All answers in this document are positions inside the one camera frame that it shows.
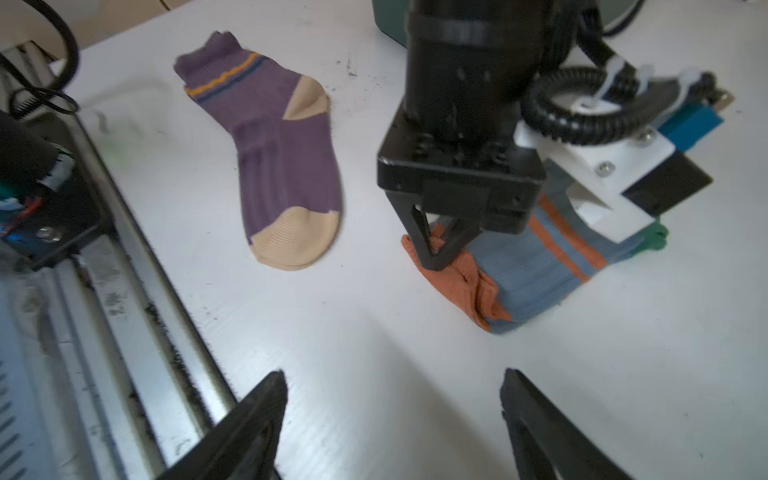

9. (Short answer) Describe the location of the green divided plastic tray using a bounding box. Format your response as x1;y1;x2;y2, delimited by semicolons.
372;0;411;47

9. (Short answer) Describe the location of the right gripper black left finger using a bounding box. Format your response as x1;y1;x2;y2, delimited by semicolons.
160;370;288;479

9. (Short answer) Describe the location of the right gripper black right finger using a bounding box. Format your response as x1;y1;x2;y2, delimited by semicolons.
500;369;629;479

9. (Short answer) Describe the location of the purple sock beige toe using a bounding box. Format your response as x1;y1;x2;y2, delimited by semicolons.
174;32;342;271

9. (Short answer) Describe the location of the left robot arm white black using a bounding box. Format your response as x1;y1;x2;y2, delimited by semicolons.
377;1;652;271

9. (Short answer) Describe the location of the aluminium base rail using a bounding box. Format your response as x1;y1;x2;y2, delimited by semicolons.
0;41;241;480

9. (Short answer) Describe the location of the blue grey sock green toe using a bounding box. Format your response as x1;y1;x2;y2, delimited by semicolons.
420;169;669;334

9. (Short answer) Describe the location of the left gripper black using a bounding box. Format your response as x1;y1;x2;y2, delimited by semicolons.
377;107;546;271

